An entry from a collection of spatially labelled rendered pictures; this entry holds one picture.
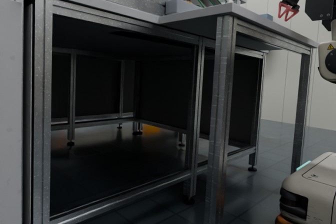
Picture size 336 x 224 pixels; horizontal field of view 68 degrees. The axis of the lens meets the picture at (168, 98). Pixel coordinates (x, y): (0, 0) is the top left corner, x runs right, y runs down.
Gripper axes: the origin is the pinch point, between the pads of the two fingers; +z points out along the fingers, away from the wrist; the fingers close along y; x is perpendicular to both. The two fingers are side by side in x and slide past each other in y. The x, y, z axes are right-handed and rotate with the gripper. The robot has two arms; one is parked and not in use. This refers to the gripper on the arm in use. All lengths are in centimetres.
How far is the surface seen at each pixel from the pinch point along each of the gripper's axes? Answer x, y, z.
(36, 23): 12, 74, 30
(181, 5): 12.5, 16.4, 12.3
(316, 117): -11, -323, 92
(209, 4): -8.8, -33.8, -4.2
